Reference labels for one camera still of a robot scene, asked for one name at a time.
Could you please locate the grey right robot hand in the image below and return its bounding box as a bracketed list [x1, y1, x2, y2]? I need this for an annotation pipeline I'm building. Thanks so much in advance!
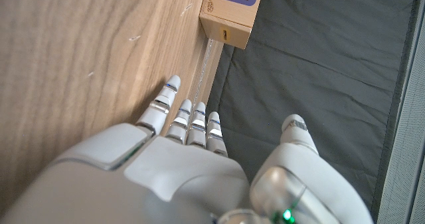
[0, 74, 375, 224]

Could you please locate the wooden coin slot box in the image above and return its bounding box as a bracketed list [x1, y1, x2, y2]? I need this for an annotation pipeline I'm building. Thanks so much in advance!
[199, 0, 266, 50]

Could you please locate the grey perforated panel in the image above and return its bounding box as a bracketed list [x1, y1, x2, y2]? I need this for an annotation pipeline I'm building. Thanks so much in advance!
[377, 4, 425, 224]

